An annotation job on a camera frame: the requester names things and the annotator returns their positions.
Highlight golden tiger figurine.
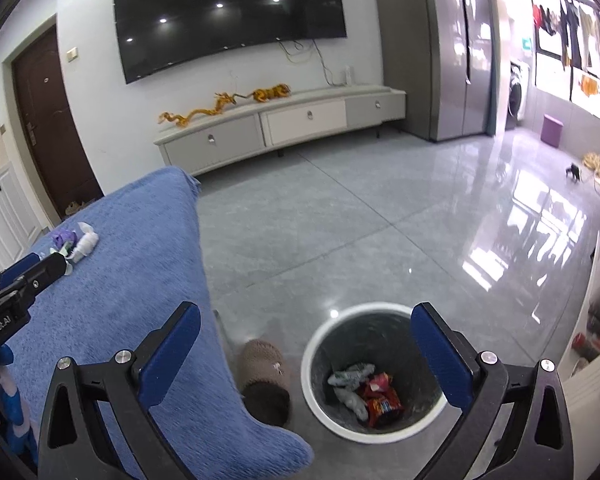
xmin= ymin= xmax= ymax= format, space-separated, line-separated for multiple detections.
xmin=247 ymin=84 xmax=291 ymax=103

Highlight white bottle on cabinet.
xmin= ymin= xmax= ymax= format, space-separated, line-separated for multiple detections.
xmin=344 ymin=65 xmax=354 ymax=86

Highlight golden dragon figurine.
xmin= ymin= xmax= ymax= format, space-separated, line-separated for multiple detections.
xmin=158 ymin=92 xmax=242 ymax=128

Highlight small red white wrapper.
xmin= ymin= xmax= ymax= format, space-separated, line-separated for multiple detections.
xmin=366 ymin=373 xmax=392 ymax=394

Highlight white grey TV cabinet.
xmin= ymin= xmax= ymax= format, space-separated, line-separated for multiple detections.
xmin=155 ymin=84 xmax=407 ymax=176

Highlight white rim trash bin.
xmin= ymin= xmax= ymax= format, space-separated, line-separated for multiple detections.
xmin=300 ymin=302 xmax=446 ymax=444

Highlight grey steel refrigerator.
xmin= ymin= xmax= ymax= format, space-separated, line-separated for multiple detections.
xmin=376 ymin=0 xmax=498 ymax=142

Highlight brown knitted slipper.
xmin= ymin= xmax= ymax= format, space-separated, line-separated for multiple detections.
xmin=236 ymin=339 xmax=291 ymax=427

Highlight black toy animal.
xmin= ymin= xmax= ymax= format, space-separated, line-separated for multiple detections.
xmin=565 ymin=164 xmax=581 ymax=182

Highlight black wall television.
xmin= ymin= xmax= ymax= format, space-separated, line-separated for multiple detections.
xmin=114 ymin=0 xmax=347 ymax=84

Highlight dark brown entry door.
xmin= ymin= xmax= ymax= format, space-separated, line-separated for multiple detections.
xmin=12 ymin=27 xmax=102 ymax=219

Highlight beige light switch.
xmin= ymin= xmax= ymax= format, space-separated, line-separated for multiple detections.
xmin=67 ymin=48 xmax=79 ymax=62

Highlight washing machine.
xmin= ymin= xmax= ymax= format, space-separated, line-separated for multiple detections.
xmin=505 ymin=62 xmax=530 ymax=130

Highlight blue fluffy blanket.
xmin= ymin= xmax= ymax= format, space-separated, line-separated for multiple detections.
xmin=9 ymin=167 xmax=313 ymax=479

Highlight red orange snack bag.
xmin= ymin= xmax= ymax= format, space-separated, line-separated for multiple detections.
xmin=362 ymin=386 xmax=405 ymax=429

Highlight purple stool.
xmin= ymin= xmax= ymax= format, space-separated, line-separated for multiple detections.
xmin=541 ymin=114 xmax=564 ymax=148

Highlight silver brown snack wrapper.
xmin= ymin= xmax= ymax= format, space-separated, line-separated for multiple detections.
xmin=327 ymin=363 xmax=376 ymax=391

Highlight purple wrapper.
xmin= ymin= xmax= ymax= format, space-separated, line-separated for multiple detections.
xmin=52 ymin=229 xmax=78 ymax=250

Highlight beige slippers at door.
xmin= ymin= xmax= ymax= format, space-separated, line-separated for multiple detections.
xmin=65 ymin=200 xmax=94 ymax=217

